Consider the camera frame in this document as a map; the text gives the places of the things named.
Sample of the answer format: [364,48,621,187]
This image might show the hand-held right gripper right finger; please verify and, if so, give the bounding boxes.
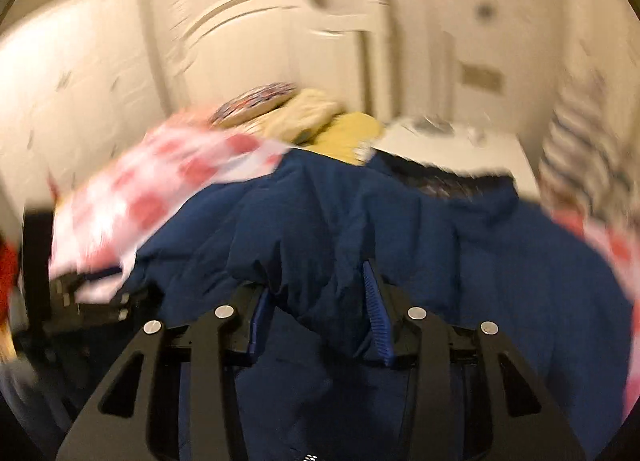
[362,259,587,461]

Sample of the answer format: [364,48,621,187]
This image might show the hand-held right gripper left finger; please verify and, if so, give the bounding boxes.
[55,285,277,461]

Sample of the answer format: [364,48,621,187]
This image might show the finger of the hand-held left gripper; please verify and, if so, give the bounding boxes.
[49,268,163,331]

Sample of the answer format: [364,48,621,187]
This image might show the dark blue padded jacket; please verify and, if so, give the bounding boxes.
[75,147,637,461]

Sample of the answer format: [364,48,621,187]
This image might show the red white checked bedsheet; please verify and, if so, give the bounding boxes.
[47,108,293,303]

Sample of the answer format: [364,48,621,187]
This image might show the white bedside table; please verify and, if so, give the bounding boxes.
[372,118,538,197]

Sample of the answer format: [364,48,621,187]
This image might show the yellow cloth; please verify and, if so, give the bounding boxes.
[302,112,385,166]

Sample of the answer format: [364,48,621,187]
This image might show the white wardrobe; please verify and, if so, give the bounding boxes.
[0,0,166,222]

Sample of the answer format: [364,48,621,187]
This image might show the cream yellow blankets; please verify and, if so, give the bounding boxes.
[257,88,346,144]

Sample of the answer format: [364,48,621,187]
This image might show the patterned round pillow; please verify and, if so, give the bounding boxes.
[207,81,298,128]

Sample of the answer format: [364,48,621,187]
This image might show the striped curtain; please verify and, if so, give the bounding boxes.
[537,48,633,222]

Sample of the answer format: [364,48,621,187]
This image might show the white bed headboard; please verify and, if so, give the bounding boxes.
[167,0,396,119]

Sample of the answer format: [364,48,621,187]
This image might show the wall switch plate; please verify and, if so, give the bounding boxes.
[460,64,503,93]

